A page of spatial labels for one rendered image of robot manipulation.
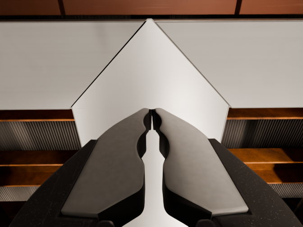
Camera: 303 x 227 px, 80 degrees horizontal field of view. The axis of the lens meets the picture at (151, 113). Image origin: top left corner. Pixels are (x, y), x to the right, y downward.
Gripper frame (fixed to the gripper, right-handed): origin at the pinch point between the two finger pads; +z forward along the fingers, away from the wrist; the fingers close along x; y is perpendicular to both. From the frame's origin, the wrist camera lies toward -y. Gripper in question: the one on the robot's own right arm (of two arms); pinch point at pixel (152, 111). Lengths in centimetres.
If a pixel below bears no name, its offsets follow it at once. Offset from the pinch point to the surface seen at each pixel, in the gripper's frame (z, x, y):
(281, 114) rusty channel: 21.3, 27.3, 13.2
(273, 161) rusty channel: 20.5, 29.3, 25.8
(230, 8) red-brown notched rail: 10.3, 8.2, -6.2
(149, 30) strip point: 7.2, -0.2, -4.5
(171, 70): 7.2, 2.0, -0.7
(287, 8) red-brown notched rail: 10.3, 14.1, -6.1
